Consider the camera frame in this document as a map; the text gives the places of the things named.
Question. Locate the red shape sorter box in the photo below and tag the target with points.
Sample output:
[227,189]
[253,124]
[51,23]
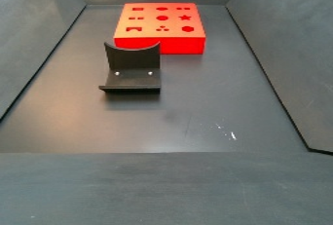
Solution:
[167,23]

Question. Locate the black curved holder bracket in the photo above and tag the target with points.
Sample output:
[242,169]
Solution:
[132,63]

